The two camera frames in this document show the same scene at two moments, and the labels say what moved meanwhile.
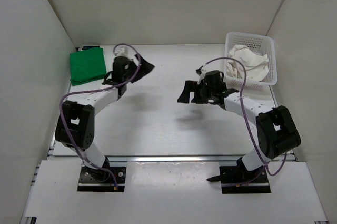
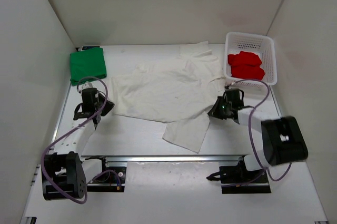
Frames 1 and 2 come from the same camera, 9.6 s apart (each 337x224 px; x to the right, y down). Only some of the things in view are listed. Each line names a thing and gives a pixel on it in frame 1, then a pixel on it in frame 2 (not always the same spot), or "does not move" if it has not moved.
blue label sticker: [87, 47] does not move
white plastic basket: [264, 44] does not move
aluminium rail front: [174, 158] does not move
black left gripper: [145, 68] -> [109, 105]
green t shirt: [87, 66] does not move
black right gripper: [191, 86] -> [215, 112]
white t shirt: [257, 69] -> [179, 91]
